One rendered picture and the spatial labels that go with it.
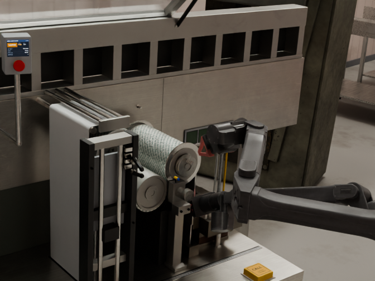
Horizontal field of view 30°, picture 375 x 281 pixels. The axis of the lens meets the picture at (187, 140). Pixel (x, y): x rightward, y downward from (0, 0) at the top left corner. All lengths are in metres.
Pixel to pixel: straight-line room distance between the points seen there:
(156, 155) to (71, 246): 0.40
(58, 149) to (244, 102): 0.93
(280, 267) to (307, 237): 2.23
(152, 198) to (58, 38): 0.59
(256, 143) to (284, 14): 1.13
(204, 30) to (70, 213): 0.87
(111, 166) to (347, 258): 2.71
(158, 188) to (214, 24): 0.72
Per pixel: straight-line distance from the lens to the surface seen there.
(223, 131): 1.94
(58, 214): 2.29
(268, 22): 2.84
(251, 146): 1.82
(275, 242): 4.53
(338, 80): 5.26
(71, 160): 2.14
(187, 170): 2.26
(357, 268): 4.39
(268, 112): 2.96
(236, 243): 2.55
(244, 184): 1.54
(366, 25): 6.84
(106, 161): 1.96
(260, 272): 2.34
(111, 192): 2.01
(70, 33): 2.30
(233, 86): 2.78
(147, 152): 2.31
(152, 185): 2.22
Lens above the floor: 2.10
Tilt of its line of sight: 20 degrees down
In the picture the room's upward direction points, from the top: 4 degrees clockwise
